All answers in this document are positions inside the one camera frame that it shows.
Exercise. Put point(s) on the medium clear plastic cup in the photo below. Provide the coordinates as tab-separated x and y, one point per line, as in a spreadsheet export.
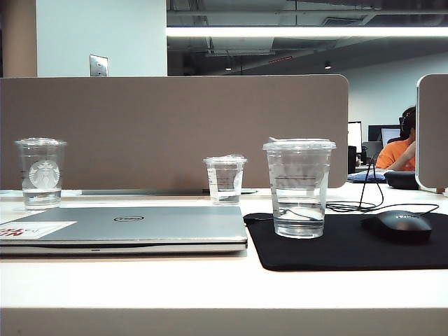
298	189

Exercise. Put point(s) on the small clear plastic cup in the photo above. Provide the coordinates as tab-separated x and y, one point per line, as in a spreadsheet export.
225	182

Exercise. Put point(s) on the silver Dell laptop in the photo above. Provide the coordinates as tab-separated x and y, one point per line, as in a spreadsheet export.
140	224

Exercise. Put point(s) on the clear cup with Starbucks logo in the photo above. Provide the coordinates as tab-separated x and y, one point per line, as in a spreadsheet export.
40	175

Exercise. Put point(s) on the wide brown desk divider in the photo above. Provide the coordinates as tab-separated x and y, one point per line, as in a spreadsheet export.
175	122

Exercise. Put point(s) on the white lit computer monitor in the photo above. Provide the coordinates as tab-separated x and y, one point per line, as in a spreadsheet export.
355	136

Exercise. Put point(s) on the blue keyboard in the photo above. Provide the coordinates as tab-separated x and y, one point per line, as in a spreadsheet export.
367	176

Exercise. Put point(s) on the black mouse pad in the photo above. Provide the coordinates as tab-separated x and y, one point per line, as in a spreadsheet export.
350	248

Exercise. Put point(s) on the long ceiling light strip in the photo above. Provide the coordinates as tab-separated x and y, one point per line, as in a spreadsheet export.
304	31

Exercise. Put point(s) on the black framed computer monitor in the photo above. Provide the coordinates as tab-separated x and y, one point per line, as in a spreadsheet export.
388	134

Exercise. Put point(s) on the person in orange shirt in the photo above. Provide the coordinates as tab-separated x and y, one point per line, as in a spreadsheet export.
397	154

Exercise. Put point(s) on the black pouch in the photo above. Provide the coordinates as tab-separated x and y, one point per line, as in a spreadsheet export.
400	178

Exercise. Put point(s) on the black computer mouse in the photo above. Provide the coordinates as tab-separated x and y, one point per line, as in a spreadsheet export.
397	224

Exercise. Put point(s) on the narrow brown desk divider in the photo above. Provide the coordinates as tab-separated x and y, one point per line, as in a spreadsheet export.
434	133

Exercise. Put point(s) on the metal wall switch plate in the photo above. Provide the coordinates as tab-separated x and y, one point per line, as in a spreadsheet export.
98	65

